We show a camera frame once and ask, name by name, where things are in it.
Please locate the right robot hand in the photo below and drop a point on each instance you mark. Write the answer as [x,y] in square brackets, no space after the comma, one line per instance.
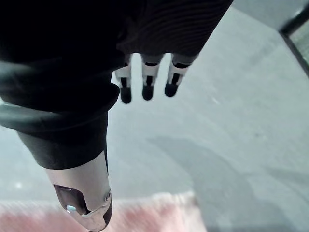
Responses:
[72,72]

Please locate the pink ribbed bath mat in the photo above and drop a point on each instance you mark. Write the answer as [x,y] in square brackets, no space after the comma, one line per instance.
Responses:
[116,212]

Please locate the black framed glass door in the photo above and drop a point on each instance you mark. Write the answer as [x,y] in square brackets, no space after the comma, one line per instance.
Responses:
[295,33]

